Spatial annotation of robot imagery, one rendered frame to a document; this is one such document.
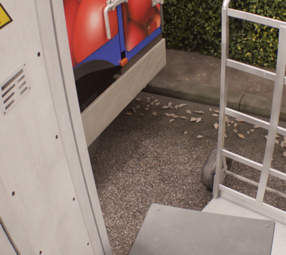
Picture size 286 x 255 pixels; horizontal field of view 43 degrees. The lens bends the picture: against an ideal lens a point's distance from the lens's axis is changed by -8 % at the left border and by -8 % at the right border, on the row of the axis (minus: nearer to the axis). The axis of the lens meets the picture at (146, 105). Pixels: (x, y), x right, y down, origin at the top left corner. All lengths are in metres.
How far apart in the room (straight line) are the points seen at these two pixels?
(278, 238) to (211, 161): 0.58
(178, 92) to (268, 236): 2.16
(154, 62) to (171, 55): 0.79
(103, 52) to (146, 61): 0.54
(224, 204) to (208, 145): 0.55
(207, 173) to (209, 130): 0.64
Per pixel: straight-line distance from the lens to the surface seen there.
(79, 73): 1.89
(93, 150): 2.38
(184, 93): 2.98
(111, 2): 2.03
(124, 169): 2.40
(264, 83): 3.09
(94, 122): 2.11
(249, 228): 0.98
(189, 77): 3.15
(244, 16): 1.55
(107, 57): 2.10
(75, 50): 1.83
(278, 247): 2.00
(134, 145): 2.57
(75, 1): 1.79
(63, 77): 0.69
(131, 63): 2.40
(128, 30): 2.25
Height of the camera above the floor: 1.60
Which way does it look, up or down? 33 degrees down
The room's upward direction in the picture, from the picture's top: 4 degrees counter-clockwise
